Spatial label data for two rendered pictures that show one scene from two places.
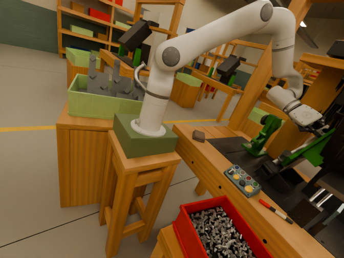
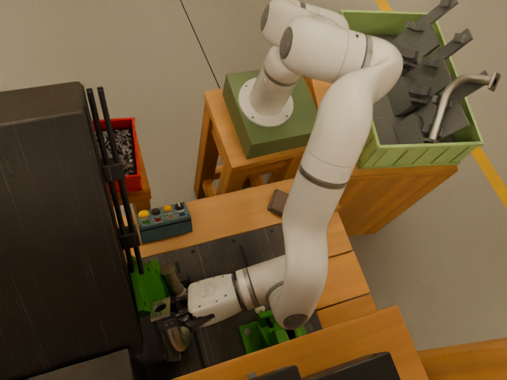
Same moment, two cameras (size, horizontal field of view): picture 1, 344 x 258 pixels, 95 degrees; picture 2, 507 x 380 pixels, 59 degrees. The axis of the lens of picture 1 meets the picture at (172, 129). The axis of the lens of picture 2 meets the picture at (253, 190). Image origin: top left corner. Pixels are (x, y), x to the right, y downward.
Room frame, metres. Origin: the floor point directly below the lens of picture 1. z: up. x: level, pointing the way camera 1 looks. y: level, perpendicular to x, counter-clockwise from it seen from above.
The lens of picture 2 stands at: (0.81, -0.79, 2.18)
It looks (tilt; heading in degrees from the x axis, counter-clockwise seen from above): 64 degrees down; 90
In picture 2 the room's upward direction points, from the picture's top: 23 degrees clockwise
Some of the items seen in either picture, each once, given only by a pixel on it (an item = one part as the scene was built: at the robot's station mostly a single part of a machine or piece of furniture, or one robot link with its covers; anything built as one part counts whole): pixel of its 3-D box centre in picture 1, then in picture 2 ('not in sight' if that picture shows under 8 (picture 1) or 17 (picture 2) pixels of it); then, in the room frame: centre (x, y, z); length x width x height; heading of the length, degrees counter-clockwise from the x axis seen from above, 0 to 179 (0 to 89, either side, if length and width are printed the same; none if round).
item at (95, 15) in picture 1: (108, 31); not in sight; (6.24, 3.25, 1.14); 3.01 x 0.54 x 2.28; 133
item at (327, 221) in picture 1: (327, 219); not in sight; (0.48, -0.67, 0.97); 0.10 x 0.02 x 0.14; 129
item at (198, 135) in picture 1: (198, 135); (286, 204); (0.93, -0.18, 0.91); 0.10 x 0.08 x 0.03; 179
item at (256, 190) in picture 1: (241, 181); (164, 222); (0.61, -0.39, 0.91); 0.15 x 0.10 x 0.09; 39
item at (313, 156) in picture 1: (322, 148); (135, 292); (0.66, -0.65, 1.17); 0.13 x 0.12 x 0.20; 39
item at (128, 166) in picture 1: (143, 146); (259, 122); (0.74, 0.12, 0.83); 0.32 x 0.32 x 0.04; 40
